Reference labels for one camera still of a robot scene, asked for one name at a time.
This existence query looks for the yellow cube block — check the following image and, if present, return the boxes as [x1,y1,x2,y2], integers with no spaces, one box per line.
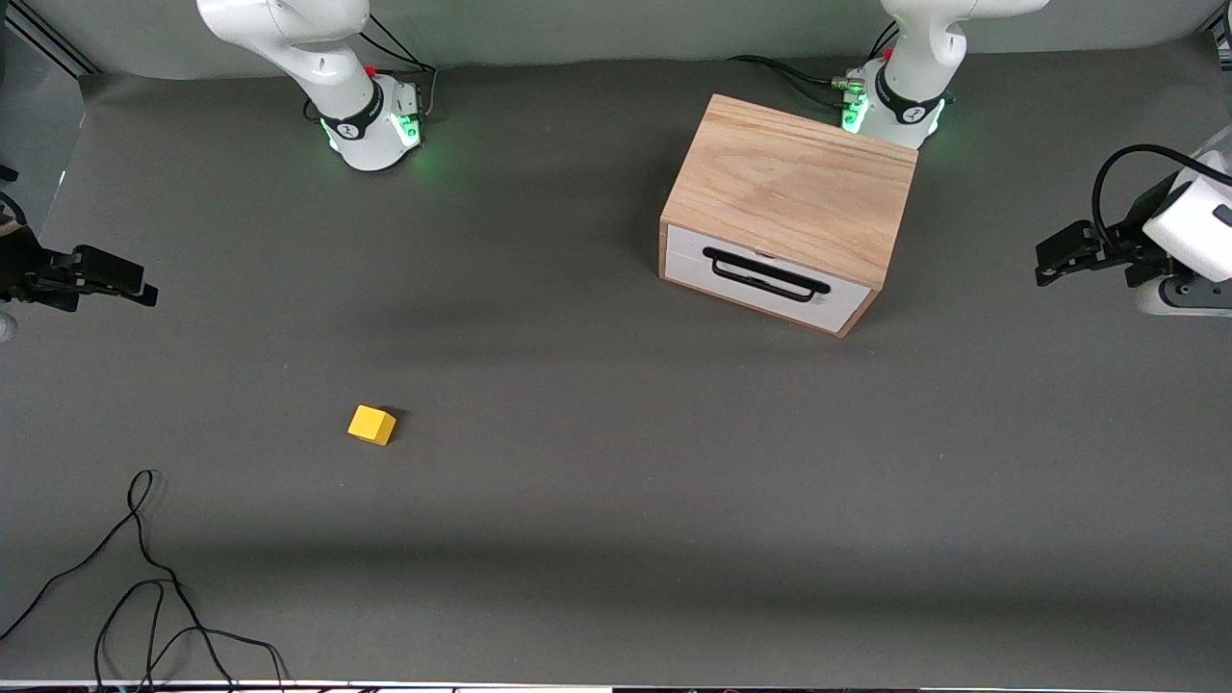
[347,404,398,447]

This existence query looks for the black metal drawer handle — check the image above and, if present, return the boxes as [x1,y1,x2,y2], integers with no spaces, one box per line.
[703,247,832,304]

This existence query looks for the wooden drawer with white front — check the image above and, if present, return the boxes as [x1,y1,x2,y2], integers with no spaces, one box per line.
[664,223,875,330]

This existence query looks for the wooden drawer cabinet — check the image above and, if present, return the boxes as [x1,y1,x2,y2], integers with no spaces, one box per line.
[659,93,920,338]

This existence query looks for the dark grey table cover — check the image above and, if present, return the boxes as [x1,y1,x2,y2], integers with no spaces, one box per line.
[0,38,1232,689]

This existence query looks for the thin black loose cable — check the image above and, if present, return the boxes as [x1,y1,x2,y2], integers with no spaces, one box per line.
[0,469,290,693]

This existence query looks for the black left arm base cables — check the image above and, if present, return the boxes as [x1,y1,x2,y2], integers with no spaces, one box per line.
[727,24,901,109]

